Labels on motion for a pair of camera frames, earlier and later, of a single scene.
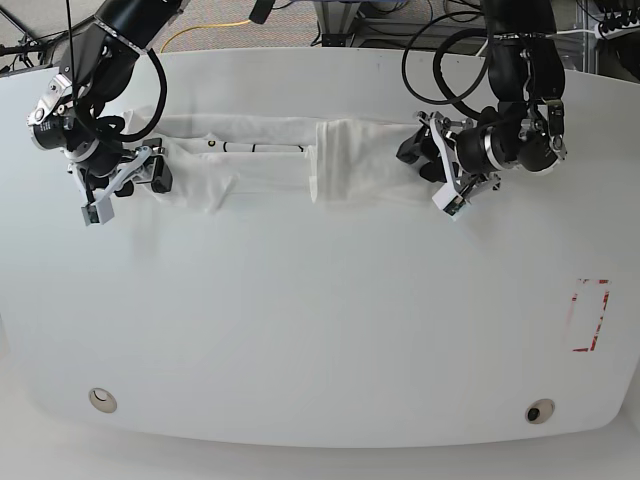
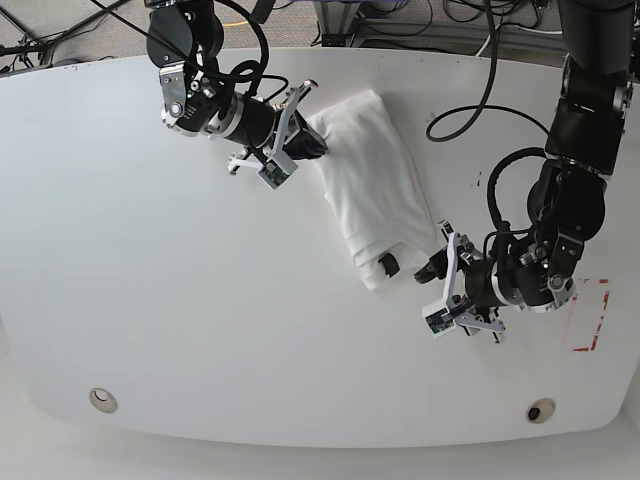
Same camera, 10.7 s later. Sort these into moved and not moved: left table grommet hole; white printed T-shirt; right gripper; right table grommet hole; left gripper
Moved: right gripper; left gripper; white printed T-shirt
Not moved: right table grommet hole; left table grommet hole
